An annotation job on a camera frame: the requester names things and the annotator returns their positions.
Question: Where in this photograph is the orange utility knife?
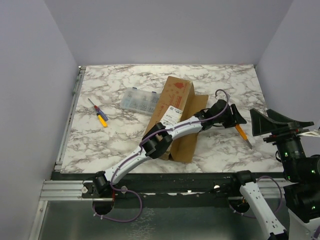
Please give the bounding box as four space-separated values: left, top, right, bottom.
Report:
235 124 253 150

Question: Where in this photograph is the aluminium frame rail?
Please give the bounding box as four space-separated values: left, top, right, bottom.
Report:
28 66 86 240

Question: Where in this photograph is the red handled screwdriver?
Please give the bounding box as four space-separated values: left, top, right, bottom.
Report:
88 99 100 114

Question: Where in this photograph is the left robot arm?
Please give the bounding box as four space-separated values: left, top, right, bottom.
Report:
92 99 247 198

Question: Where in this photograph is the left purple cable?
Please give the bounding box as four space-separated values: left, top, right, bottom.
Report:
92 89 230 223

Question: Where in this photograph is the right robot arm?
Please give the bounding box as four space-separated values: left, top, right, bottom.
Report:
229 109 320 240

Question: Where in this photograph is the clear plastic screw box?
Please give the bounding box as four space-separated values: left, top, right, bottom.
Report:
120 87 161 116

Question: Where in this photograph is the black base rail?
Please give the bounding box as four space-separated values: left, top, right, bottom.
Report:
51 171 286 208

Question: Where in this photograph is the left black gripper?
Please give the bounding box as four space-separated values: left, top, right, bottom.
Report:
212 104 245 129

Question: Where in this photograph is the brown cardboard express box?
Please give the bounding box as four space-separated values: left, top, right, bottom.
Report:
145 76 209 163

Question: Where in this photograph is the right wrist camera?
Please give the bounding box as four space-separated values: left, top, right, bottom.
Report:
298 129 320 138

